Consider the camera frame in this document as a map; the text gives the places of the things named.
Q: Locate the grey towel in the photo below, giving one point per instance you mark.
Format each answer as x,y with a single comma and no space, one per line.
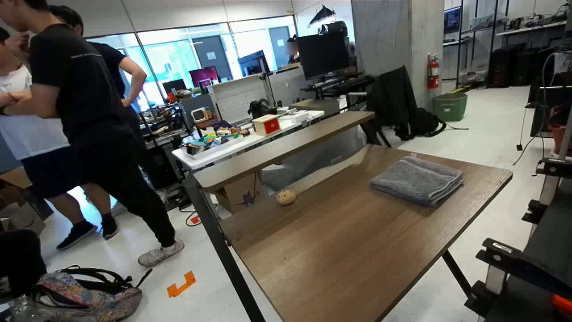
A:
417,179

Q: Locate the round brown object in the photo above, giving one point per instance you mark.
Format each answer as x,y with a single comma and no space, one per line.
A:
286,197

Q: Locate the long wooden bench table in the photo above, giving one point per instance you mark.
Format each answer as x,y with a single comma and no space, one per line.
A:
279,148

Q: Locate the red and white box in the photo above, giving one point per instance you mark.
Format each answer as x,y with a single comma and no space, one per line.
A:
267,125

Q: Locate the cardboard box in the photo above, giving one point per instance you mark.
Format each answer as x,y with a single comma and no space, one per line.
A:
242,191

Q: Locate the small black desk bag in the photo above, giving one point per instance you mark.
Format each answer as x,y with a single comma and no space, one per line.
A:
261,107

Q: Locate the white desk partition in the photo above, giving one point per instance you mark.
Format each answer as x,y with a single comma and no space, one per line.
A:
238,98

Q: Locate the blue screen monitor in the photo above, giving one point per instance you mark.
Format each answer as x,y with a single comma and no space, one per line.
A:
252,62

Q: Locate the seated person in office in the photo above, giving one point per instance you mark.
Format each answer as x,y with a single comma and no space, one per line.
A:
293,50

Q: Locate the large black monitor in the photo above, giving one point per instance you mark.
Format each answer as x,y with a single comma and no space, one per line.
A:
322,54

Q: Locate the purple screen monitor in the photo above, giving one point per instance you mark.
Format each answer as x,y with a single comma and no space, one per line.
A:
204,77

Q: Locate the black office chair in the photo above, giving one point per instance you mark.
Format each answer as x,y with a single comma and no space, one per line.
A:
394,95

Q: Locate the orange floor marker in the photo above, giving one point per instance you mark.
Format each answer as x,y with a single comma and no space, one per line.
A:
179,290

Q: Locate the red fire extinguisher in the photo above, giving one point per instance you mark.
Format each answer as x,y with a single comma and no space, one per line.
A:
433,73

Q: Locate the green plastic bin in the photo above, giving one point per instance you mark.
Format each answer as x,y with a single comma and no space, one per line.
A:
449,107

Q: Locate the person in dark shirt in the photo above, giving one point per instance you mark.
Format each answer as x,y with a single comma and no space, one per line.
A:
116,62

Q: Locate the person in black t-shirt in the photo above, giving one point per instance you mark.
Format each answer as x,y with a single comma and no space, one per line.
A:
77,77

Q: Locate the colourful patterned backpack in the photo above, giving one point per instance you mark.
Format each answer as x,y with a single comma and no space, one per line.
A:
77,297

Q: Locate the person in white shirt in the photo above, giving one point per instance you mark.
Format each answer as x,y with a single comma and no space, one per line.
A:
36,134

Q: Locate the metal shelf rack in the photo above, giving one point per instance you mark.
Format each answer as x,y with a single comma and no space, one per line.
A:
529,29

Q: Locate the plain black bag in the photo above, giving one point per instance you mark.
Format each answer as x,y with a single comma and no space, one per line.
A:
20,261

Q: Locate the black table frame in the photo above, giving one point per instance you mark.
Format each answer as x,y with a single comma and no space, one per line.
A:
220,243

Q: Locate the black robot stand frame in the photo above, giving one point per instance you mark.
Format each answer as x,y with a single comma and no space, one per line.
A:
537,268

